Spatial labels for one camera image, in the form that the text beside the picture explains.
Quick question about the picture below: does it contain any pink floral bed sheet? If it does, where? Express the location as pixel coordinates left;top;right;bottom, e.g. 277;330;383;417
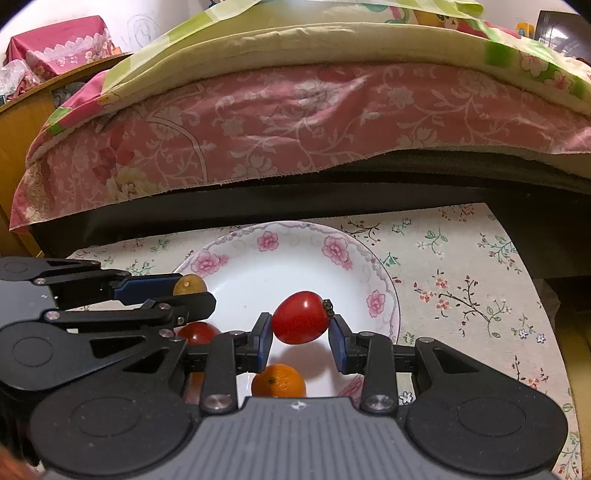
10;63;590;230

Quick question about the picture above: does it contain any dark picture frame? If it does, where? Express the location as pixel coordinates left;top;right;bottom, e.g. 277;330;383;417
535;10;591;64

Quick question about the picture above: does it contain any floral tablecloth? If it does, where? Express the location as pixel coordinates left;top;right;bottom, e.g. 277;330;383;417
76;204;582;479

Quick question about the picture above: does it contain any large red tomato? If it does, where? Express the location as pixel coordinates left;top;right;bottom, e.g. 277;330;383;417
176;321;221;346

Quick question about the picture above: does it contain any pink lace cloth cover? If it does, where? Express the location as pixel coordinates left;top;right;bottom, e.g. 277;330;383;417
3;15;121;81

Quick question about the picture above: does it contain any red oval tomato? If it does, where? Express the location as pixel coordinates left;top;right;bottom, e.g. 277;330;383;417
271;291;335;345

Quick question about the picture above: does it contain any brown longan fruit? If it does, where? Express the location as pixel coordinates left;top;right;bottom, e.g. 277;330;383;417
173;274;207;296

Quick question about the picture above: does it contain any dark bed frame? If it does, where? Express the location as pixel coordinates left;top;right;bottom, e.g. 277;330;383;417
30;150;590;278

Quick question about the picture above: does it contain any small orange mandarin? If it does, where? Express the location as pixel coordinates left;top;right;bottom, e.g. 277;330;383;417
250;364;307;398

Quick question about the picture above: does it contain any wooden cabinet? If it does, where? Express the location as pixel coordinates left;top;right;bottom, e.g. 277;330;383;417
0;54;128;256

